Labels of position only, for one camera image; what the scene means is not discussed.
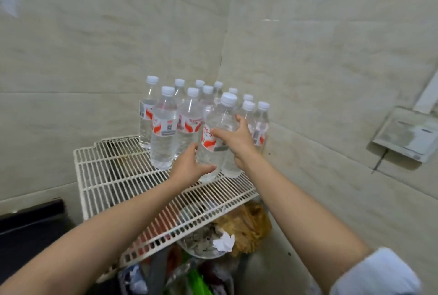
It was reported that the person's left hand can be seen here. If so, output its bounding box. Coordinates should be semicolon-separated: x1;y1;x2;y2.
169;142;217;188

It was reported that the person's right hand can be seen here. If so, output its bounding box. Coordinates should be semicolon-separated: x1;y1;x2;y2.
209;114;257;171

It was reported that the clear red-label water bottle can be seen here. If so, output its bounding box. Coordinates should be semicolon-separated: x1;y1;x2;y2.
196;92;239;183

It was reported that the person's left forearm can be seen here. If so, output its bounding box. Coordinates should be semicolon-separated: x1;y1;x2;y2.
0;176;192;295

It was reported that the person's right forearm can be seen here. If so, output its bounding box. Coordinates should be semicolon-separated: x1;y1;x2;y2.
235;154;374;292

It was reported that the group of white-capped water bottles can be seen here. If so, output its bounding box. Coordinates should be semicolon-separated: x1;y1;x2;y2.
138;76;271;179

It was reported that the clear plastic bowl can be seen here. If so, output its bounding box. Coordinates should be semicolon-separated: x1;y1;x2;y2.
176;202;234;260

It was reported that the orange plastic bag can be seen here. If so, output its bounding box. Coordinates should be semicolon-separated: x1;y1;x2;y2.
214;202;273;255

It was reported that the crumpled white tissue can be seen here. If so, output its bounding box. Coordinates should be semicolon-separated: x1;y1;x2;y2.
212;231;236;253

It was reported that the green plastic wrapper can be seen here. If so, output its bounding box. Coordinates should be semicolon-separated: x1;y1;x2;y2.
186;268;206;295

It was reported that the black appliance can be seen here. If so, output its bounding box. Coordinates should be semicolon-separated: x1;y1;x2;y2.
0;198;75;273

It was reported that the white rolled-up sleeve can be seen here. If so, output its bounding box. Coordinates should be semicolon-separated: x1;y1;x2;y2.
329;247;423;295

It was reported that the white wire rack shelf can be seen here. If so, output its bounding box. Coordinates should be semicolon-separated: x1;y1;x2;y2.
73;135;261;284

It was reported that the grey strap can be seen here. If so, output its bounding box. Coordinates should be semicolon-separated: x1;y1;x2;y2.
146;246;172;295

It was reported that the grey wall socket cover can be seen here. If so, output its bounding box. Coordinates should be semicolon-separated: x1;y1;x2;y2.
371;106;438;164

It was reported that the white wall conduit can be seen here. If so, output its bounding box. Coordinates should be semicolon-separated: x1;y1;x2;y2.
412;69;438;114

